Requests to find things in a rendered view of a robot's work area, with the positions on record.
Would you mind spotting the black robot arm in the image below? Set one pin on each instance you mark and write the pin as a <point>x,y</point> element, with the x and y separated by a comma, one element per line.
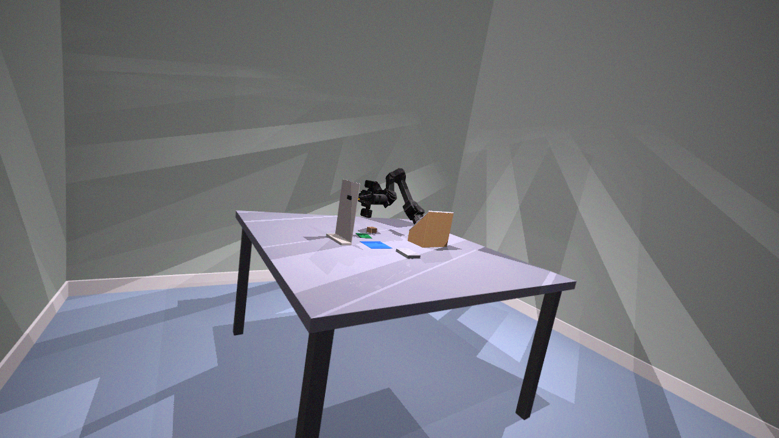
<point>413,211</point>

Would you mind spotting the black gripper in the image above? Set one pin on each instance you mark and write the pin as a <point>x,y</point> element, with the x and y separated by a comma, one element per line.
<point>371,198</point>

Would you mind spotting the blue square mat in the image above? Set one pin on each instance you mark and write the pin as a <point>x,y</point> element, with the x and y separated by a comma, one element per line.
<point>376,245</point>

